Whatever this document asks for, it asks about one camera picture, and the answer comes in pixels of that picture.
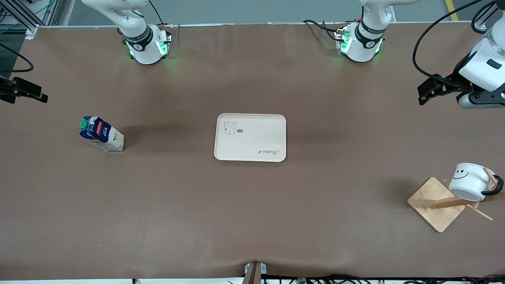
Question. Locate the small green circuit board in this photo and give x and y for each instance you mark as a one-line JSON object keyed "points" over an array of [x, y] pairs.
{"points": [[302, 281]]}

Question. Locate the cream rectangular tray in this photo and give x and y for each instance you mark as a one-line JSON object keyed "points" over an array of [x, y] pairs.
{"points": [[252, 142]]}

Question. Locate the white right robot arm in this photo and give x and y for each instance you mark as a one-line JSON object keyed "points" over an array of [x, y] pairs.
{"points": [[138, 39]]}

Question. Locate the wooden cup rack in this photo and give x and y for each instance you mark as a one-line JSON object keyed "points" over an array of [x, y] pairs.
{"points": [[430, 205]]}

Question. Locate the metal table edge clamp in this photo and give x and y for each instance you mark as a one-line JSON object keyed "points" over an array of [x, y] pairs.
{"points": [[254, 272]]}

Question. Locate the blue milk carton green cap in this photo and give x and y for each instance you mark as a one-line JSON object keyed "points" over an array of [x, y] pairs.
{"points": [[104, 136]]}

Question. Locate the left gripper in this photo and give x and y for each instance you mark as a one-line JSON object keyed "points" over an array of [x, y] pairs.
{"points": [[452, 83]]}

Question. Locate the aluminium frame profile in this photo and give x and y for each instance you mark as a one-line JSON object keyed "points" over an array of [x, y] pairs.
{"points": [[479, 24], [21, 17]]}

